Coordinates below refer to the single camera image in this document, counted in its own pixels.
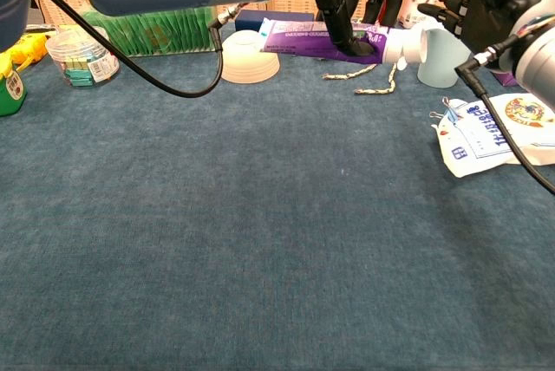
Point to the clear box green sachets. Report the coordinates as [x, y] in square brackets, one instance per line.
[143, 35]

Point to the beige upturned bowl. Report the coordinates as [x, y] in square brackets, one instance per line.
[249, 61]

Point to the green container yellow lid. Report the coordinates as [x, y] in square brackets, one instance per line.
[11, 93]

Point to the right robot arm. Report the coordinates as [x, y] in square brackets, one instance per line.
[537, 63]

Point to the blue table cloth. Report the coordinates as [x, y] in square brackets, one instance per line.
[260, 215]

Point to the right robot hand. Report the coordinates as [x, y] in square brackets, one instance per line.
[494, 2]

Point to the small purple box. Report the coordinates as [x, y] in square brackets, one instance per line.
[505, 78]

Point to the white sugar bag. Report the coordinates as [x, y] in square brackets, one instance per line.
[481, 141]

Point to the dark blue rectangular box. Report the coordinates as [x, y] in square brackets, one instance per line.
[251, 20]

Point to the clear round jar of clips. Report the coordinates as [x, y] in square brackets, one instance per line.
[82, 63]

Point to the purple toothpaste tube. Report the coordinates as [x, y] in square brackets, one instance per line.
[303, 43]

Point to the blue binder clip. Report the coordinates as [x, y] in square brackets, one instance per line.
[451, 113]

